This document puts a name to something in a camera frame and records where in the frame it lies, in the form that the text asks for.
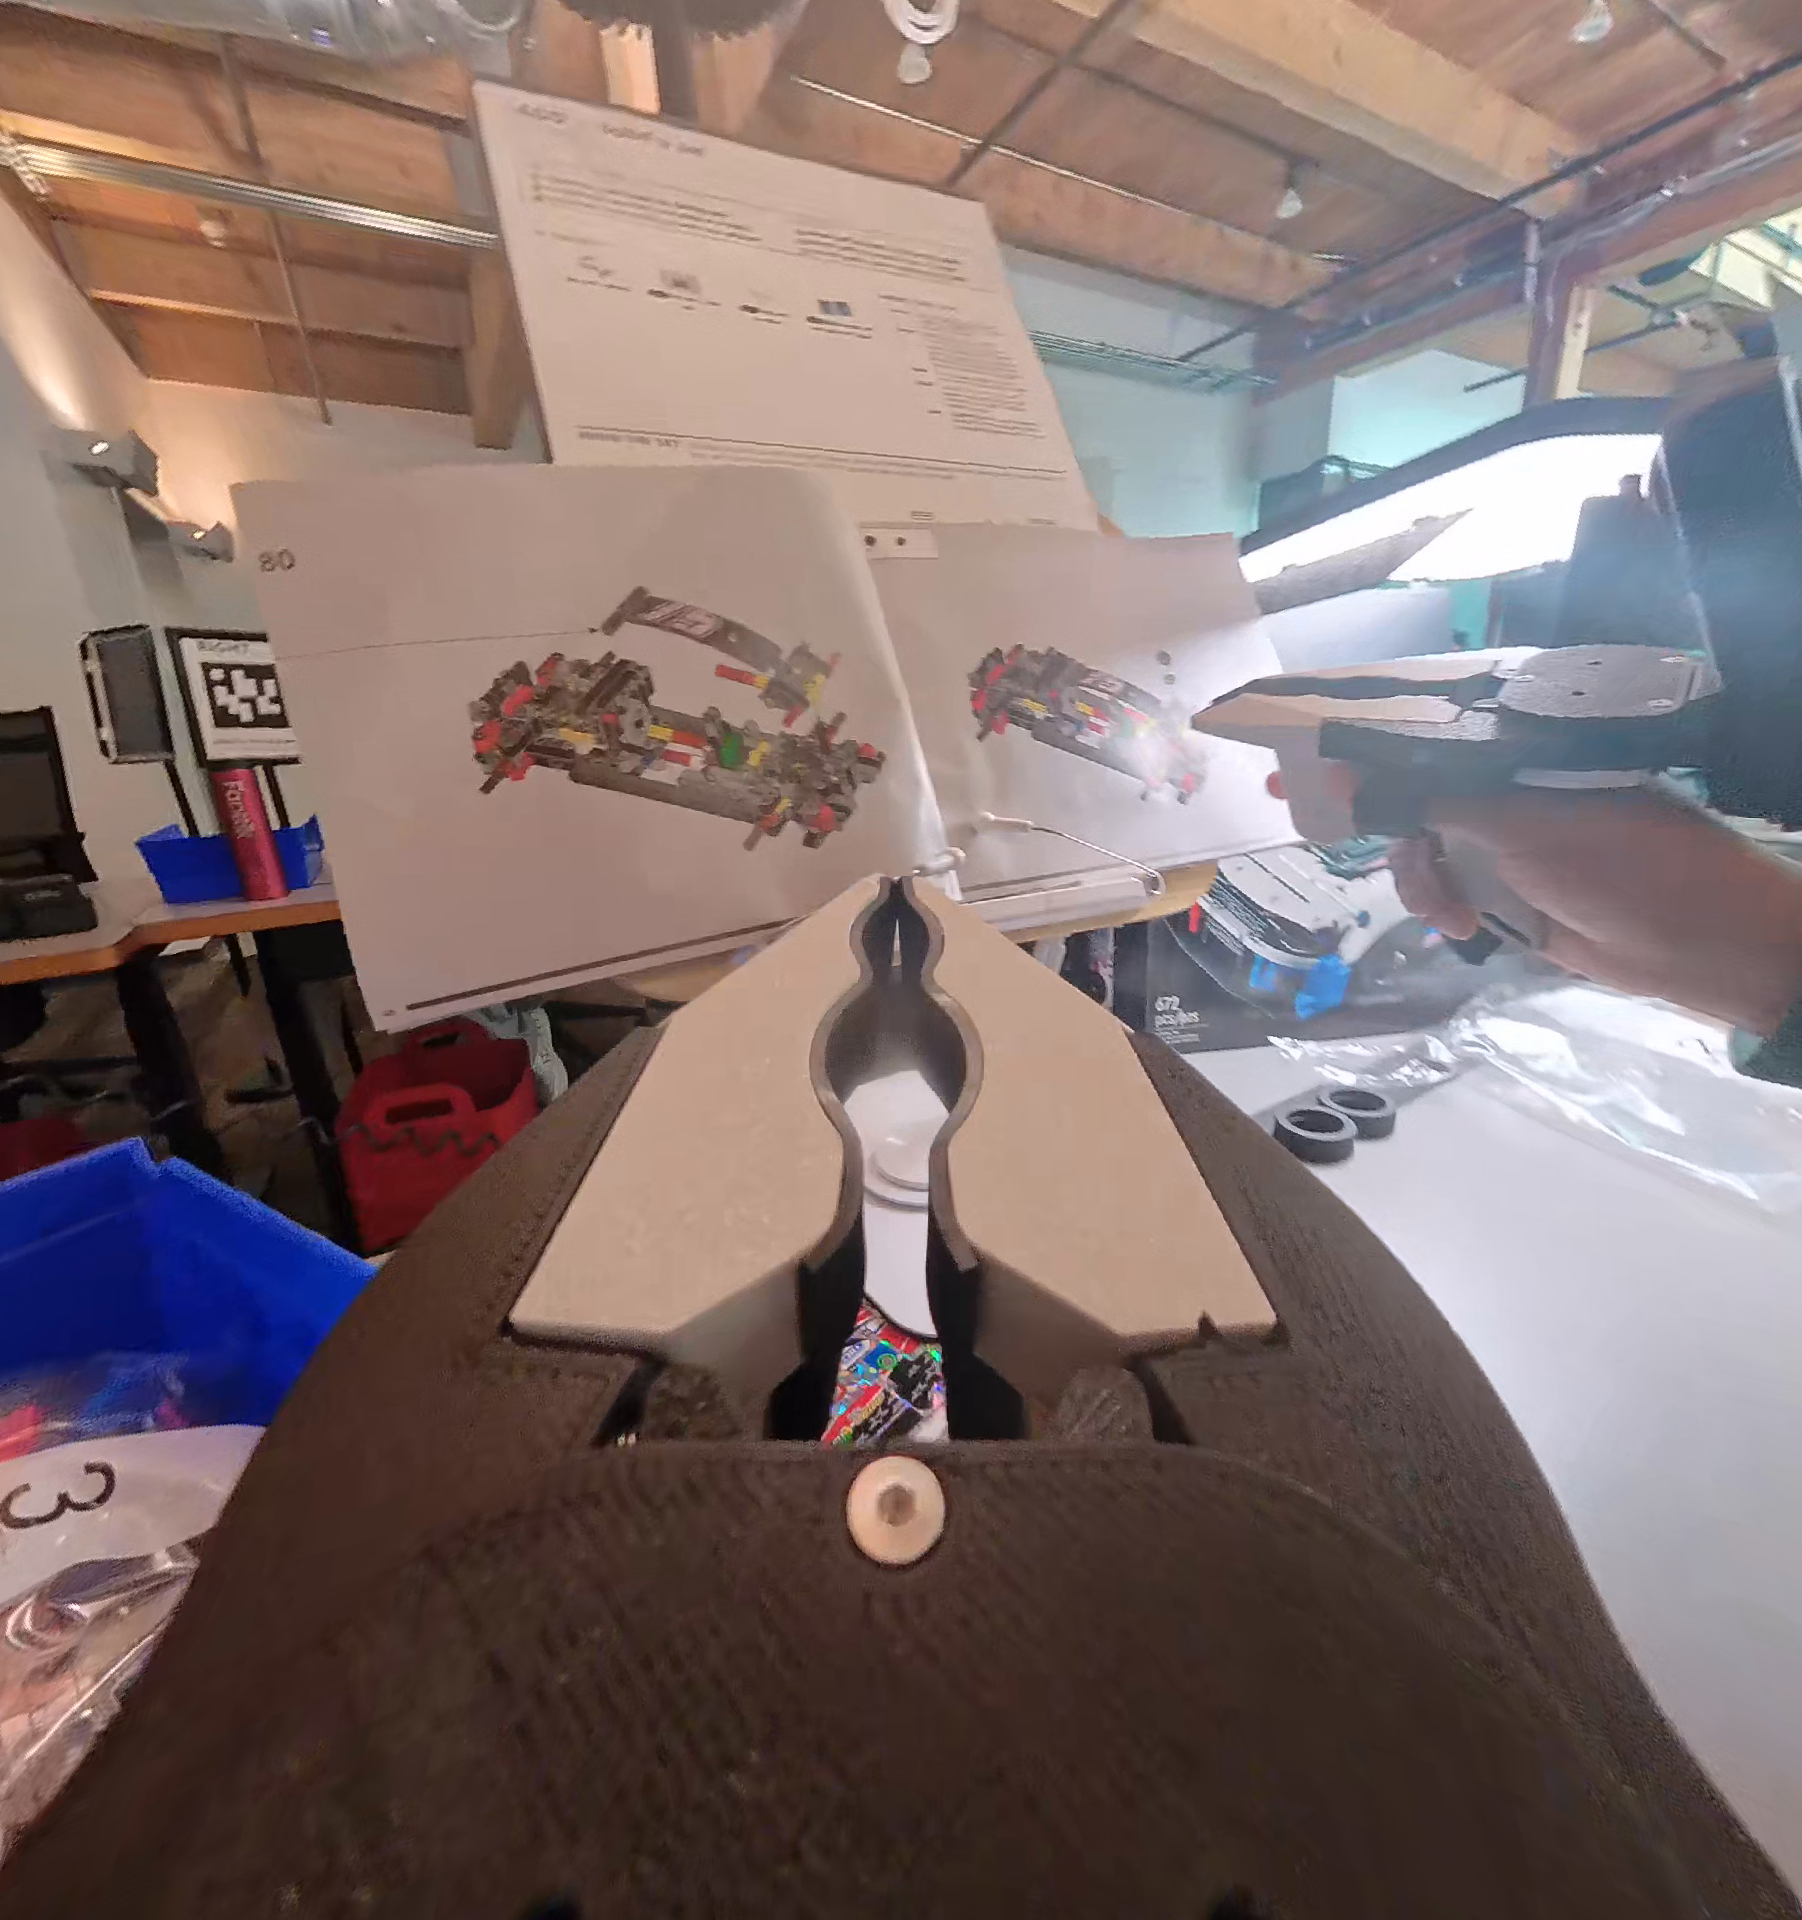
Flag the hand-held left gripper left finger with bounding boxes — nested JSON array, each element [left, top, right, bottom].
[[508, 872, 903, 1389]]

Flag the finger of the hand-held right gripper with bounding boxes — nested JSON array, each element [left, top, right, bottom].
[[1245, 653, 1513, 708], [1190, 689, 1492, 750]]

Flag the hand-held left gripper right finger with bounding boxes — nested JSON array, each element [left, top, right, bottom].
[[902, 872, 1279, 1389]]

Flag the lego instruction booklet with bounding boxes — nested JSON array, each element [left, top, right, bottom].
[[229, 471, 1288, 1036]]

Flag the lego set box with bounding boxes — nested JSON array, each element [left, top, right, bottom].
[[1111, 841, 1430, 1052]]

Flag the plastic bag of lego parts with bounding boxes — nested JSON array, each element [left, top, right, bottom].
[[0, 1340, 269, 1920]]

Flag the white book stand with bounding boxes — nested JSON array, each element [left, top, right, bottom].
[[609, 807, 1170, 1339]]

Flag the red storage basket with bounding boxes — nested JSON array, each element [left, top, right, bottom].
[[335, 1020, 544, 1258]]

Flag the holographic sticker sheet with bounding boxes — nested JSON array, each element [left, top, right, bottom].
[[824, 1301, 952, 1446]]

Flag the empty clear plastic bag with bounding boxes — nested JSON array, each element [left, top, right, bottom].
[[1188, 975, 1802, 1218]]

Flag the red tube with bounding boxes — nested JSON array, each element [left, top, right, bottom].
[[217, 766, 293, 902]]

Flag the blue plastic bin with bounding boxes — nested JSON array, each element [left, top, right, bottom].
[[0, 1136, 383, 1501]]

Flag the white desk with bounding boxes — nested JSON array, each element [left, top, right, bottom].
[[0, 875, 356, 1246]]

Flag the small blue tray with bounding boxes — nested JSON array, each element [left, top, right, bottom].
[[138, 815, 329, 906]]

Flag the white printed task sheet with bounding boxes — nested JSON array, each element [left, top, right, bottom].
[[475, 82, 1102, 531]]

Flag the black and white marker sign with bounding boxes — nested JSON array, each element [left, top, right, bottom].
[[168, 626, 305, 769]]

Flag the black boxes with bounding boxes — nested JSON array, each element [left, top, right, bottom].
[[0, 875, 102, 947]]

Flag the black framed panel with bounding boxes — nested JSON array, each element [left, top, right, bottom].
[[80, 626, 177, 766]]

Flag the black monitor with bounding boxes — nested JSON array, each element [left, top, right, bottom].
[[0, 704, 99, 887]]

